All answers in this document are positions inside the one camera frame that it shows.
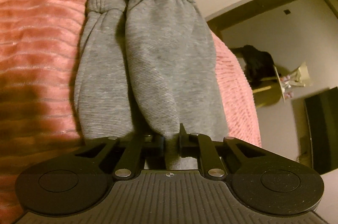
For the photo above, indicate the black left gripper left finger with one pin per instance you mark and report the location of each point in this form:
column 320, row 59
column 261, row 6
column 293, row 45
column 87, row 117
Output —
column 124, row 159

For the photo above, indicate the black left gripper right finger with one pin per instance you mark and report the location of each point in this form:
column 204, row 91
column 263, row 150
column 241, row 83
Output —
column 216, row 160

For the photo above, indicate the grey sweatpants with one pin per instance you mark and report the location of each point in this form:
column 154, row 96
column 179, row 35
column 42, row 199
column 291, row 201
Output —
column 148, row 65

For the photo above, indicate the round yellow side table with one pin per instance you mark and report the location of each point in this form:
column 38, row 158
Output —
column 272, row 90

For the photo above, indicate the black garment on table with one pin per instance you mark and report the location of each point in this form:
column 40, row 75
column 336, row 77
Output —
column 259, row 64

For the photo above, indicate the flower bouquet in wrap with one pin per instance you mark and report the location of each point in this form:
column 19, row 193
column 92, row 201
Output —
column 299, row 78

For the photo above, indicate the pink ribbed bedspread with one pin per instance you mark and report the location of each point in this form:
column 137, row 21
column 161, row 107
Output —
column 40, row 57

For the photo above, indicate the black wall television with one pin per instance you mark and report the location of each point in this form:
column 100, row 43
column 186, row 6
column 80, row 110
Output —
column 321, row 112

